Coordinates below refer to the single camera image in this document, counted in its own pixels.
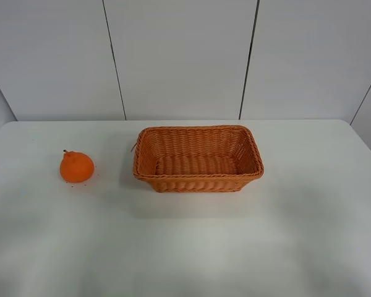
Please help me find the orange with stem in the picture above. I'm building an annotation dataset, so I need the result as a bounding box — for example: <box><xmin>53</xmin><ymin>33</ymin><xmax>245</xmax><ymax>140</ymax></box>
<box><xmin>59</xmin><ymin>150</ymin><xmax>95</xmax><ymax>183</ymax></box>

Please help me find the orange wicker basket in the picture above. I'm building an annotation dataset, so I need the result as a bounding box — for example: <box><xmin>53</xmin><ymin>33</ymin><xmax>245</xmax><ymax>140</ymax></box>
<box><xmin>132</xmin><ymin>125</ymin><xmax>264</xmax><ymax>192</ymax></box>

